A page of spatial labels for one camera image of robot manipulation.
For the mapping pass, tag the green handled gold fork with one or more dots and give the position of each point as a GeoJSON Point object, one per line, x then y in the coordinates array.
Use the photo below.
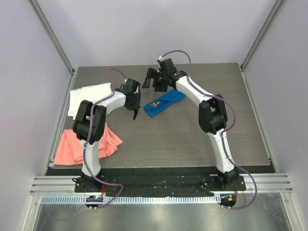
{"type": "Point", "coordinates": [155, 104]}

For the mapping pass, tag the white folded cloth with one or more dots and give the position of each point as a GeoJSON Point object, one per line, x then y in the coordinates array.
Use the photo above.
{"type": "Point", "coordinates": [90, 93]}

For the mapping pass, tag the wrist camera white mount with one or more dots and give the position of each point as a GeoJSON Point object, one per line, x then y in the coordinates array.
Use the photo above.
{"type": "Point", "coordinates": [131, 85]}
{"type": "Point", "coordinates": [160, 59]}

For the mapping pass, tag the aluminium frame post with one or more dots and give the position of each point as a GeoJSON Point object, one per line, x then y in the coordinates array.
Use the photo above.
{"type": "Point", "coordinates": [52, 36]}
{"type": "Point", "coordinates": [262, 32]}

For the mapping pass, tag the slotted cable duct rail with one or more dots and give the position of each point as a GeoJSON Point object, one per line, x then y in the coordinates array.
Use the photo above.
{"type": "Point", "coordinates": [95, 199]}

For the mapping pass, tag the blue cloth napkin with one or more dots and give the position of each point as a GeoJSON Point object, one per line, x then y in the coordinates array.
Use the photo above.
{"type": "Point", "coordinates": [166, 100]}

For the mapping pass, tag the horizontal aluminium frame rail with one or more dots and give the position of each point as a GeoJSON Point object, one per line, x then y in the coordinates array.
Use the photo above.
{"type": "Point", "coordinates": [45, 185]}

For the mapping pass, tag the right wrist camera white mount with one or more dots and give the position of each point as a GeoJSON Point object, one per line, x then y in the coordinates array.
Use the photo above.
{"type": "Point", "coordinates": [160, 59]}

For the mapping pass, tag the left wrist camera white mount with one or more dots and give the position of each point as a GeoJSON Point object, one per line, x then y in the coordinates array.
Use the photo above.
{"type": "Point", "coordinates": [131, 85]}

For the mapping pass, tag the left aluminium frame post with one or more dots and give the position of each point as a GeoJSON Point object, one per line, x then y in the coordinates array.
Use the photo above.
{"type": "Point", "coordinates": [52, 36]}

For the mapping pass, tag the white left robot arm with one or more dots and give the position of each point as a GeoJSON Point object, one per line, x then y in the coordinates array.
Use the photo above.
{"type": "Point", "coordinates": [89, 127]}

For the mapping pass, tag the right aluminium frame post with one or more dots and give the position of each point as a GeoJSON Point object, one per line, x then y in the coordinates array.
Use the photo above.
{"type": "Point", "coordinates": [262, 32]}

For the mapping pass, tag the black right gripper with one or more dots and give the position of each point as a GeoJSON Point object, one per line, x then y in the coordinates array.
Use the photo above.
{"type": "Point", "coordinates": [152, 73]}

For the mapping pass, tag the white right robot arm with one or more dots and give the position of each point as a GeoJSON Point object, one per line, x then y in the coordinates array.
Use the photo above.
{"type": "Point", "coordinates": [212, 114]}

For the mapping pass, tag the purple plastic knife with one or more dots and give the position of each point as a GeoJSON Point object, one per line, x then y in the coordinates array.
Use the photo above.
{"type": "Point", "coordinates": [137, 105]}

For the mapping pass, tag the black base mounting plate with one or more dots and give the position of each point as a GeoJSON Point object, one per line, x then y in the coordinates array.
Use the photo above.
{"type": "Point", "coordinates": [152, 181]}

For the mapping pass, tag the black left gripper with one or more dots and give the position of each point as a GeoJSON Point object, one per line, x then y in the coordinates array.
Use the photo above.
{"type": "Point", "coordinates": [127, 107]}

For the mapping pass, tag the pink folded cloth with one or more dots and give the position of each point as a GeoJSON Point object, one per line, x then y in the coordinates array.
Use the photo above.
{"type": "Point", "coordinates": [70, 150]}

